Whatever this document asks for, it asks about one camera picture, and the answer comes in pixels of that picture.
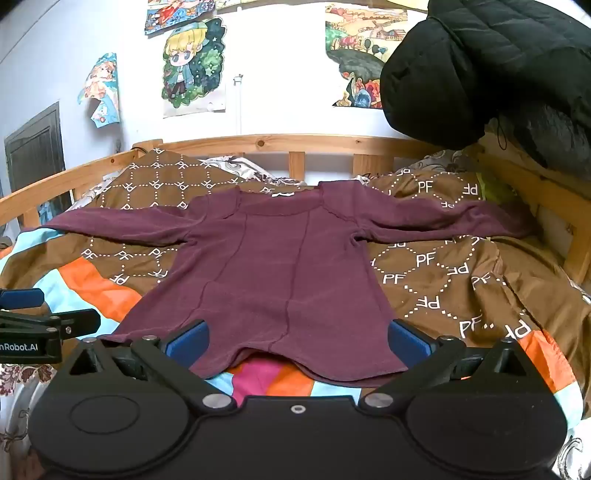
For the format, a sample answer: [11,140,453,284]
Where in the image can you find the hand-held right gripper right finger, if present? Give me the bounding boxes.
[359,318,530,412]

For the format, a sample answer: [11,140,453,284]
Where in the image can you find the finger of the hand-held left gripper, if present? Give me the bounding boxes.
[0,288,45,309]
[0,308,101,337]

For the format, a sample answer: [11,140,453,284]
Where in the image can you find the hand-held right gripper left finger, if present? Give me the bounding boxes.
[68,319,237,412]

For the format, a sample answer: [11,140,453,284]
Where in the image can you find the maroon long-sleeve shirt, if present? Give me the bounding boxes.
[41,181,539,388]

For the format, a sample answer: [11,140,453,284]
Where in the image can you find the brown patterned blanket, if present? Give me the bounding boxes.
[78,148,591,393]

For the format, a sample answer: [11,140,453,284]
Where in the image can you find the dark door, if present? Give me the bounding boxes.
[4,102,74,227]

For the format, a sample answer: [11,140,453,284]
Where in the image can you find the floral bed sheet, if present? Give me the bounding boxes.
[0,148,591,480]

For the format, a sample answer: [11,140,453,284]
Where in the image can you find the black padded jacket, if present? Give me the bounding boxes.
[381,0,591,169]

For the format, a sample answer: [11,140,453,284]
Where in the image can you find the wooden bed frame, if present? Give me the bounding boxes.
[0,134,591,284]

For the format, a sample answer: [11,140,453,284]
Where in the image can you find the small torn wall poster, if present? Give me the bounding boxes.
[78,52,121,128]

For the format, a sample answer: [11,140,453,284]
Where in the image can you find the white wall cable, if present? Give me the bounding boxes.
[233,74,245,137]

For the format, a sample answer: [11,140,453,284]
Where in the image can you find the cartoon character wall poster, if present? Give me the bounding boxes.
[161,16,228,119]

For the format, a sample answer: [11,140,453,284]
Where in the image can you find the landscape wall poster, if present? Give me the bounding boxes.
[324,4,410,110]

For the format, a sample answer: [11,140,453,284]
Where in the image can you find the colourful cartoon wall poster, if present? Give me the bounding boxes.
[144,0,218,36]

